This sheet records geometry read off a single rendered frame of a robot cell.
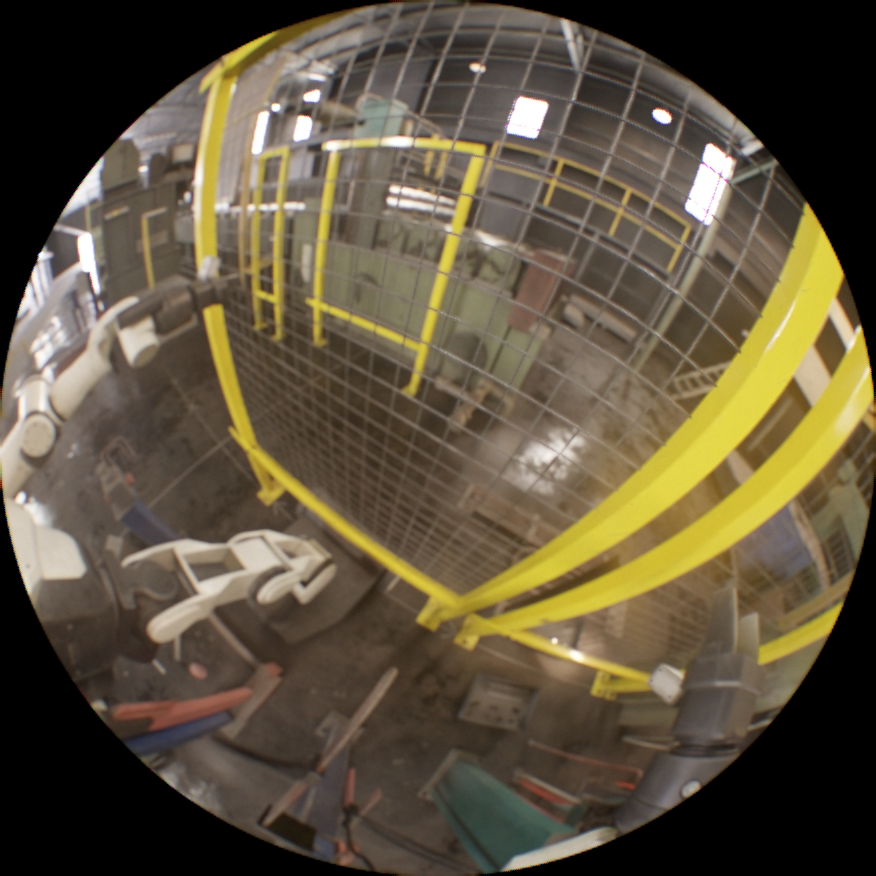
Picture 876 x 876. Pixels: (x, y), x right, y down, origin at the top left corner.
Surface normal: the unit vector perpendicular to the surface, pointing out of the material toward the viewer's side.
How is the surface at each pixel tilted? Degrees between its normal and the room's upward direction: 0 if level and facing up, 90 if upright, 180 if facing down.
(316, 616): 0
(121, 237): 90
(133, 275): 90
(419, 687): 0
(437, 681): 0
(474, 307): 90
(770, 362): 90
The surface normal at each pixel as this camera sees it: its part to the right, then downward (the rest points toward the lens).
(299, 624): 0.24, -0.65
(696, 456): -0.48, 0.56
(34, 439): 0.78, 0.62
